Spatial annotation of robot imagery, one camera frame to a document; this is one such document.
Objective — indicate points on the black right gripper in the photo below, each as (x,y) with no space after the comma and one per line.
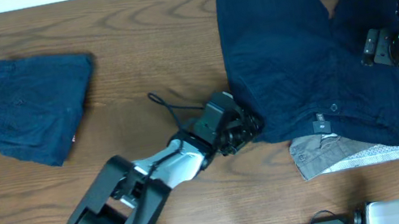
(378,47)

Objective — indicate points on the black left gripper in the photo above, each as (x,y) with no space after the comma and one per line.
(247,129)

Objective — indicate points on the navy blue shorts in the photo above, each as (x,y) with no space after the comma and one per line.
(291,60)
(41,105)

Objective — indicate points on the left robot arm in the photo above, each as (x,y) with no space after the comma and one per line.
(135,192)

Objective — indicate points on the grey shorts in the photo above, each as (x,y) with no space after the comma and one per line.
(319,154)

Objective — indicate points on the folded navy blue shorts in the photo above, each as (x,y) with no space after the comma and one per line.
(41,105)

